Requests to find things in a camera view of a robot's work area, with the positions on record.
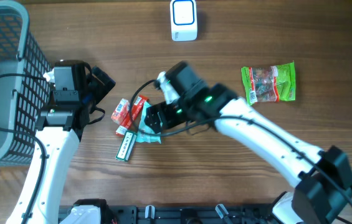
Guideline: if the teal wipes pack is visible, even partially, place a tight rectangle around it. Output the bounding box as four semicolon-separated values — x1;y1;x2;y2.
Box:
136;101;161;144

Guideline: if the red chocolate bar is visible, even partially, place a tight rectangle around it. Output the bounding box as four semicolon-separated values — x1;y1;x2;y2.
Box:
115;95;150;137

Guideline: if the red tissue pack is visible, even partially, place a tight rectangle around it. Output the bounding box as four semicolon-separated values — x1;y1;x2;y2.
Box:
111;98;130;124

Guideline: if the green white gum pack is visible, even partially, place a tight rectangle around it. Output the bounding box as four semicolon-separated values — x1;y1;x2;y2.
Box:
115;131;137;162

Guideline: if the green gummy candy bag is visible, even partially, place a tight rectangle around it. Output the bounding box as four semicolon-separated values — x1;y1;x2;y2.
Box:
241;62;297;105

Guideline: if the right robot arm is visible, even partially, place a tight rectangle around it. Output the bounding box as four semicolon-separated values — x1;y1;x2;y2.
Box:
146;62;352;223

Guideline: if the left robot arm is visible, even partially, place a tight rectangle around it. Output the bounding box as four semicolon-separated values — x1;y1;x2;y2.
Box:
7;61;116;223

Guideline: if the grey plastic mesh basket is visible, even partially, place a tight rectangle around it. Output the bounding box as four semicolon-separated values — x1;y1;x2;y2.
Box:
0;1;51;166

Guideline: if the black mounting rail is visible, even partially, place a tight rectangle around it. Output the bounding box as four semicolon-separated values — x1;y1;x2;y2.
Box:
59;203;276;224

